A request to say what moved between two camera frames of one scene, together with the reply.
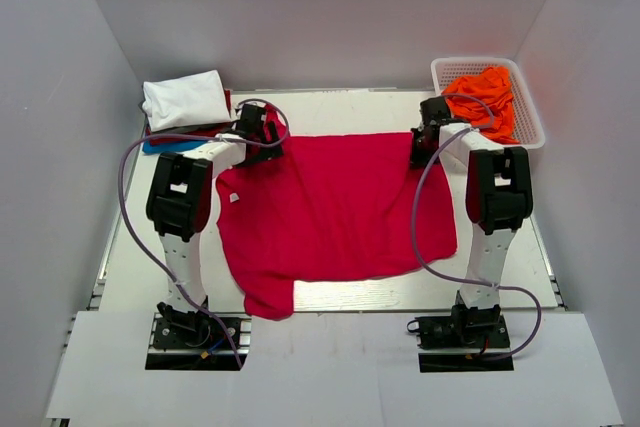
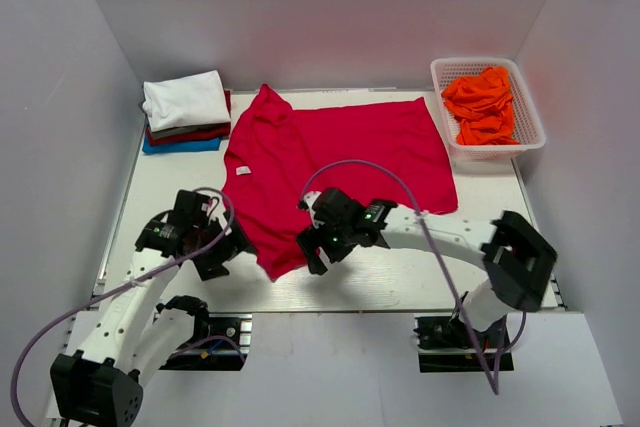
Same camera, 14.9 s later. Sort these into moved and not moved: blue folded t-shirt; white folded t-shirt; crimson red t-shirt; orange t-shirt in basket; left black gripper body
Moved: left black gripper body; crimson red t-shirt
Not moved: orange t-shirt in basket; white folded t-shirt; blue folded t-shirt
